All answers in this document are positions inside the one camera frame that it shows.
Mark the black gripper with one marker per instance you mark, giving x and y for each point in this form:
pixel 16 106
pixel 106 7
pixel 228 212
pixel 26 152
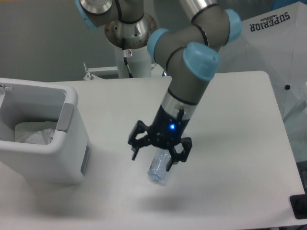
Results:
pixel 168 130

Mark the crushed clear plastic bottle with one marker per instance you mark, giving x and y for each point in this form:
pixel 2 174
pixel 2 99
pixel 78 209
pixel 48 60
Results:
pixel 157 173

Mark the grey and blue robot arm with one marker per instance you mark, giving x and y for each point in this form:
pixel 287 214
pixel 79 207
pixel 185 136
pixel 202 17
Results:
pixel 190 56

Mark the white trash can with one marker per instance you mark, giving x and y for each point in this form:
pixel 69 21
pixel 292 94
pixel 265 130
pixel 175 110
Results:
pixel 64 159

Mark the white trash bag liner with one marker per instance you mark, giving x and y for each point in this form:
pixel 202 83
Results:
pixel 40 133

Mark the black device at table edge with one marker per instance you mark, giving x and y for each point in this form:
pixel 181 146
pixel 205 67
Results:
pixel 299 206

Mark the white umbrella with lettering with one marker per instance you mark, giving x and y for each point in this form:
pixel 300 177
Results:
pixel 276 43

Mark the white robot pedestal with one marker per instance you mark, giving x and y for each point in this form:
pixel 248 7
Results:
pixel 130 63

